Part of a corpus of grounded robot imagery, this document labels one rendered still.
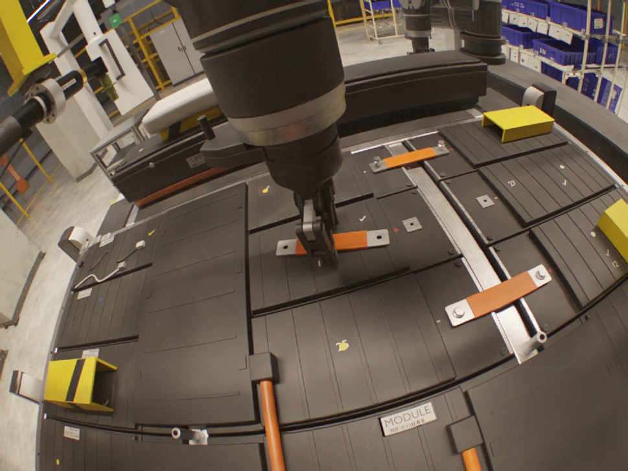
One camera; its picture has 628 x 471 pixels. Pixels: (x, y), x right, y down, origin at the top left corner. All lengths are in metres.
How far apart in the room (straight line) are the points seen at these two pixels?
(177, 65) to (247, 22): 9.31
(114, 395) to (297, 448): 0.28
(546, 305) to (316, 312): 0.28
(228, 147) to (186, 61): 9.16
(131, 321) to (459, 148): 0.63
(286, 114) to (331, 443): 0.29
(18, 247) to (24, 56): 4.21
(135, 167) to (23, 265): 4.08
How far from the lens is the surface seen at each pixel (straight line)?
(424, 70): 0.64
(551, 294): 0.39
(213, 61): 0.21
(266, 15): 0.18
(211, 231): 0.47
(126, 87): 2.90
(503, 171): 0.51
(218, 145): 0.26
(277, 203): 0.46
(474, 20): 1.47
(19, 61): 0.58
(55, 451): 0.60
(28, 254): 4.75
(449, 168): 0.50
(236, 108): 0.21
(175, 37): 9.38
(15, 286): 4.53
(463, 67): 0.69
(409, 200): 0.43
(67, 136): 6.11
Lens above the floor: 1.29
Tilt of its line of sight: 47 degrees down
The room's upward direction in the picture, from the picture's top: 20 degrees counter-clockwise
